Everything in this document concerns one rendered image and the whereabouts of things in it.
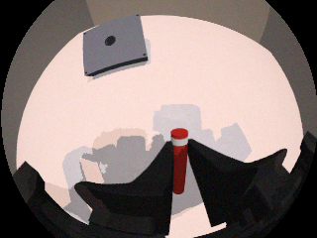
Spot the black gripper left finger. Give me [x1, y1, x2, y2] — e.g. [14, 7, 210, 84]
[74, 140, 174, 235]

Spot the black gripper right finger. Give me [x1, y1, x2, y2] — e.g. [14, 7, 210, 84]
[187, 139, 288, 227]

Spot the red peg with white band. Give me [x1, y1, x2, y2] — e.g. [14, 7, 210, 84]
[170, 128, 189, 194]

